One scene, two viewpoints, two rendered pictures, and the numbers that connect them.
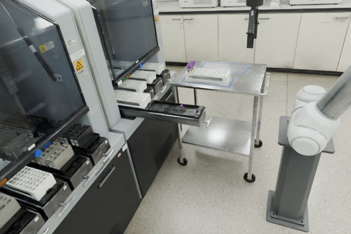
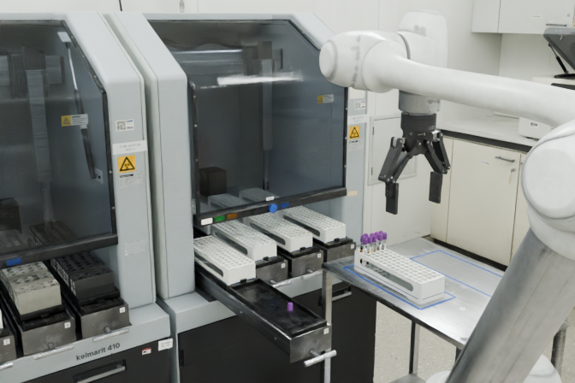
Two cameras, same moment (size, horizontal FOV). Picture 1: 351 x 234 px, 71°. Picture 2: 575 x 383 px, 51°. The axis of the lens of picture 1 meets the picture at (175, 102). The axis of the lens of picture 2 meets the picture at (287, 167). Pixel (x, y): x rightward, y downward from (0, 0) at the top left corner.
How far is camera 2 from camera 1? 81 cm
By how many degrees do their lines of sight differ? 33
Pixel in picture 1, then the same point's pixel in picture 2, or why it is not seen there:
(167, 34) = (480, 187)
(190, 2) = (545, 128)
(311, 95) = not seen: hidden behind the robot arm
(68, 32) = (123, 109)
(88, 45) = (158, 138)
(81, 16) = (158, 92)
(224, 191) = not seen: outside the picture
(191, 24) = not seen: hidden behind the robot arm
